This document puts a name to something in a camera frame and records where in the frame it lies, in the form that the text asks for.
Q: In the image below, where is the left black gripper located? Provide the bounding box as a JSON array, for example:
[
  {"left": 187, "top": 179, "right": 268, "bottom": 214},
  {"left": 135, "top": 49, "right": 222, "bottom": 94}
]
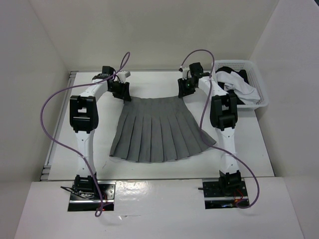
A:
[{"left": 108, "top": 80, "right": 131, "bottom": 102}]

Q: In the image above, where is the grey pleated skirt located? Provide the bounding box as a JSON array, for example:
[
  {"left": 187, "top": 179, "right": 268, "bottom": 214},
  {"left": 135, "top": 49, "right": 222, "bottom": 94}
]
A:
[{"left": 110, "top": 96, "right": 216, "bottom": 163}]

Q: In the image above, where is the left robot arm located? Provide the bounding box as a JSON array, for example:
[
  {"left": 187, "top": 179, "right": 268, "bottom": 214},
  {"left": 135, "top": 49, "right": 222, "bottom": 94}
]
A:
[{"left": 69, "top": 66, "right": 131, "bottom": 199}]

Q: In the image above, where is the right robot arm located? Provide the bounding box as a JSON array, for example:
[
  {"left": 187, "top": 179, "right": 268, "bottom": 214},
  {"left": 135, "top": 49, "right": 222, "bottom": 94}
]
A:
[{"left": 177, "top": 62, "right": 241, "bottom": 196}]

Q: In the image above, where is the black skirt in basket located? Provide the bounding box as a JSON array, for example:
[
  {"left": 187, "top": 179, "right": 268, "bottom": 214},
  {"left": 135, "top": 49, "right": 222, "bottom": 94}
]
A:
[{"left": 216, "top": 66, "right": 249, "bottom": 105}]

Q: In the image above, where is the white skirt in basket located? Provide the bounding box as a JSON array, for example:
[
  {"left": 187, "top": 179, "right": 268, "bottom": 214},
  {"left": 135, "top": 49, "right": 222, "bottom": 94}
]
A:
[{"left": 216, "top": 71, "right": 261, "bottom": 105}]

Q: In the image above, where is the white plastic laundry basket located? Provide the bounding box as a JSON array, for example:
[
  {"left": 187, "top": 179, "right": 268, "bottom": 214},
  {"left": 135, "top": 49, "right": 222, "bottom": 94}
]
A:
[{"left": 214, "top": 60, "right": 269, "bottom": 109}]

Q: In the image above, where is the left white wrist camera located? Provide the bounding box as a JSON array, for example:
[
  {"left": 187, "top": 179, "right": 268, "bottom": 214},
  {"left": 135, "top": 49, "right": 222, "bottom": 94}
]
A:
[{"left": 116, "top": 71, "right": 131, "bottom": 83}]

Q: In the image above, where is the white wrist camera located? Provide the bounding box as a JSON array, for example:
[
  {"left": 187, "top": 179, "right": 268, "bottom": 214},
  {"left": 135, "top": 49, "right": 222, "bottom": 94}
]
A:
[
  {"left": 179, "top": 67, "right": 191, "bottom": 80},
  {"left": 116, "top": 71, "right": 131, "bottom": 83}
]

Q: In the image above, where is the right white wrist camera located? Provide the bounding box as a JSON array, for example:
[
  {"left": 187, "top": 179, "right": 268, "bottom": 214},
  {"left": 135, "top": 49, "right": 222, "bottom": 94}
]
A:
[{"left": 179, "top": 67, "right": 191, "bottom": 80}]

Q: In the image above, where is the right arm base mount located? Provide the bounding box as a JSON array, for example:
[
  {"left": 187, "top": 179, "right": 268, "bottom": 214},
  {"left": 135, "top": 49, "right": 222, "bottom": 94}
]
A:
[{"left": 198, "top": 179, "right": 250, "bottom": 209}]

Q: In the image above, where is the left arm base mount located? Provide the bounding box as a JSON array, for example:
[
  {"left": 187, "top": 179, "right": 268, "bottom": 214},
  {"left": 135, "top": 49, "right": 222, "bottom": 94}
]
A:
[{"left": 60, "top": 181, "right": 117, "bottom": 212}]

